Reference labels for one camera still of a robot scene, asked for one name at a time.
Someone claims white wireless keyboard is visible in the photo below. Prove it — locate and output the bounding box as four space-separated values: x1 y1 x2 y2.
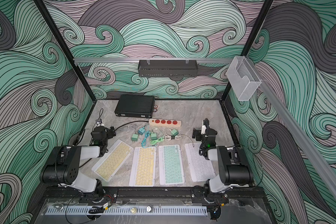
184 143 216 182

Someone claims yellow wireless keyboard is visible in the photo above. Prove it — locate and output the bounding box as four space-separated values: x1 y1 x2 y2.
129 147 156 187
91 140 133 182

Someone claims light green charger plug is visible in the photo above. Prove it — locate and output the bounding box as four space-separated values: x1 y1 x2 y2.
131 134 139 142

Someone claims teal charger plug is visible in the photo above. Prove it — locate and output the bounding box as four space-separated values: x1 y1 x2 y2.
137 127 146 135

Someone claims cream white charging cable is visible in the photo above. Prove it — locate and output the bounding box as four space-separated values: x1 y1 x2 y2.
152 126 194 145

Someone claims teal charging cable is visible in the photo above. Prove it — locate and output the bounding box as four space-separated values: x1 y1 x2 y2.
140 130 151 148

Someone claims green wireless keyboard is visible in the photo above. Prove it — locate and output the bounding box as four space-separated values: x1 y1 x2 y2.
158 145 185 185

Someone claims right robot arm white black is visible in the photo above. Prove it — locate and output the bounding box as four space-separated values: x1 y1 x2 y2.
192 127 253 195

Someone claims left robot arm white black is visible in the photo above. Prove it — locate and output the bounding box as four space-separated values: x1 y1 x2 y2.
40 126 116 197

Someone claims black computer box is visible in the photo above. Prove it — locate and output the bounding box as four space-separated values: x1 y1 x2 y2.
114 94 155 119

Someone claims black power cable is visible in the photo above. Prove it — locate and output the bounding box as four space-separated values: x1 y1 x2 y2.
78 120 149 169

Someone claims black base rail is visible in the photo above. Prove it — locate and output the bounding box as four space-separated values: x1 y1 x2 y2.
43 186 266 204

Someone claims clear acrylic wall holder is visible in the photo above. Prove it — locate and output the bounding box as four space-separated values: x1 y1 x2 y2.
226 56 261 101

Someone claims black wall shelf tray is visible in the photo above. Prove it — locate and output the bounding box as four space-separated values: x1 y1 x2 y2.
138 60 198 78

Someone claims white slotted cable duct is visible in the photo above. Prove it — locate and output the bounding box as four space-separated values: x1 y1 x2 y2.
44 205 208 216

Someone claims aluminium wall rail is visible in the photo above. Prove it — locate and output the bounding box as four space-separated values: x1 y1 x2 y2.
73 57 233 64

